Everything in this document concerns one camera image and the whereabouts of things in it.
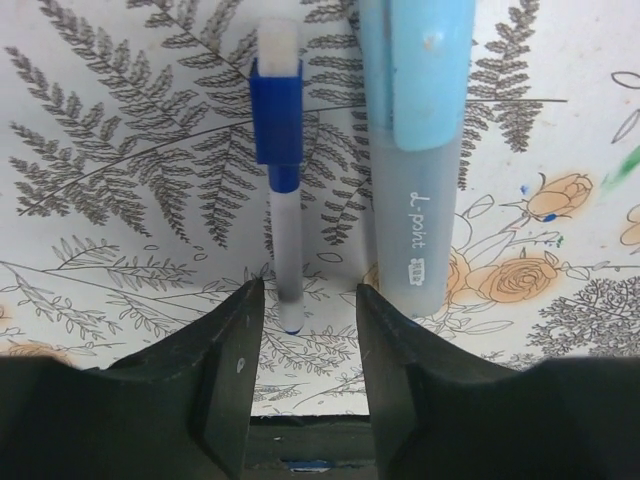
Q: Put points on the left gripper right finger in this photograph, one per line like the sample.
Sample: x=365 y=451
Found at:
x=440 y=412

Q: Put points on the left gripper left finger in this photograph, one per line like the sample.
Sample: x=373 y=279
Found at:
x=177 y=409

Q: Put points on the thin blue pen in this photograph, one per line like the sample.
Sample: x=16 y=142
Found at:
x=286 y=226

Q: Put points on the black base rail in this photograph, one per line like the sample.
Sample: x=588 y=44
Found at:
x=310 y=442

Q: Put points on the blue pen cap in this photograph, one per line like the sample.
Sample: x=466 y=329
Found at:
x=276 y=94

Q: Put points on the floral tablecloth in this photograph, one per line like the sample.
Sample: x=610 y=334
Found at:
x=131 y=202

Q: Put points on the light blue highlighter cap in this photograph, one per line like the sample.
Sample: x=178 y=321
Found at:
x=416 y=57

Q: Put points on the light blue highlighter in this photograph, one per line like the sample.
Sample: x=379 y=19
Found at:
x=414 y=197

